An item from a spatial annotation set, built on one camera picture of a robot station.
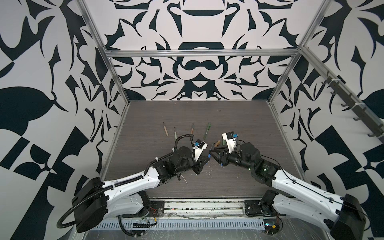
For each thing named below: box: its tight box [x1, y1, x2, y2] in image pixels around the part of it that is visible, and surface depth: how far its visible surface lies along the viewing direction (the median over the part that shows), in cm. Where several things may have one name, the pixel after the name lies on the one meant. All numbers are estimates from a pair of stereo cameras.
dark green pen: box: [203, 122, 211, 140], surface depth 106 cm
